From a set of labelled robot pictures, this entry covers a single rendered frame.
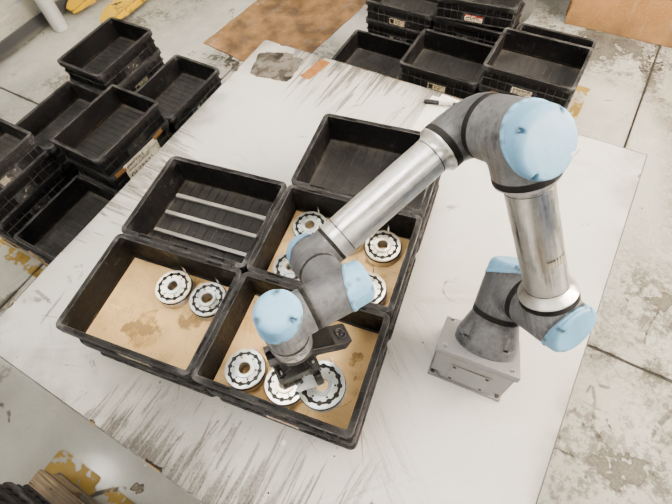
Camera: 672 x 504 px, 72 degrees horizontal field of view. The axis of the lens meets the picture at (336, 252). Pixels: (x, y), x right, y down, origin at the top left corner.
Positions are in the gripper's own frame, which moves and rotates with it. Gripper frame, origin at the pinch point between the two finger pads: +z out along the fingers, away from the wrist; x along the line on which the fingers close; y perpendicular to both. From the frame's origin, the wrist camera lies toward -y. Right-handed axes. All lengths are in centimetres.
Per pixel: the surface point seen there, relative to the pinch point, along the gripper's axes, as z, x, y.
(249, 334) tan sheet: 16.4, -21.7, 12.4
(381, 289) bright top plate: 13.9, -16.7, -24.0
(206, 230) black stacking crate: 17, -59, 14
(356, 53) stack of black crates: 74, -181, -92
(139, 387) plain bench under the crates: 29, -27, 47
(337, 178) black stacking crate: 17, -59, -30
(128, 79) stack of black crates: 52, -196, 29
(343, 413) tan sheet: 16.5, 7.1, -1.7
